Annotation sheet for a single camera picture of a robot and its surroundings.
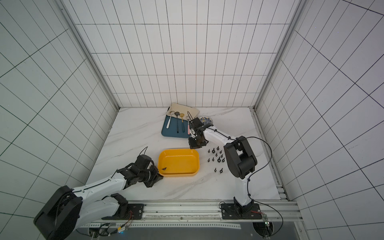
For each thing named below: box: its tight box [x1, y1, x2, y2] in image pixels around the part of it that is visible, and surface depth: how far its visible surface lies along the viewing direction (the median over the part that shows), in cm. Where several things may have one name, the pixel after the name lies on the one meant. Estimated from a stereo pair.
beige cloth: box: [166, 102, 200, 122], surface depth 120 cm
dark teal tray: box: [161, 115, 190, 138], surface depth 109 cm
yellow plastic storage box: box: [157, 148, 200, 177], surface depth 90 cm
